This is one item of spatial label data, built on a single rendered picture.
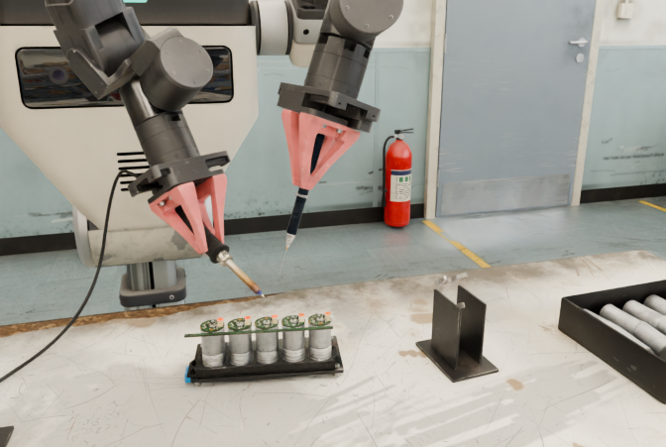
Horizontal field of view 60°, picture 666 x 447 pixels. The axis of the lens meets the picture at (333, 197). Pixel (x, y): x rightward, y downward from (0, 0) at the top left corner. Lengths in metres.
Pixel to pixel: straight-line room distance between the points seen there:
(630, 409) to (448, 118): 2.87
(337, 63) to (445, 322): 0.30
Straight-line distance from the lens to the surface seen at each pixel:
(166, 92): 0.62
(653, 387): 0.69
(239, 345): 0.62
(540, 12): 3.67
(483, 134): 3.56
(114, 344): 0.75
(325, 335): 0.62
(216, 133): 0.92
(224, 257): 0.64
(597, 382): 0.70
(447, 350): 0.67
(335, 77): 0.58
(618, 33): 4.07
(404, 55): 3.33
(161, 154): 0.65
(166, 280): 1.04
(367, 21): 0.52
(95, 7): 0.67
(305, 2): 0.98
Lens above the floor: 1.11
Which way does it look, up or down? 16 degrees down
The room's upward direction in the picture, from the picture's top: straight up
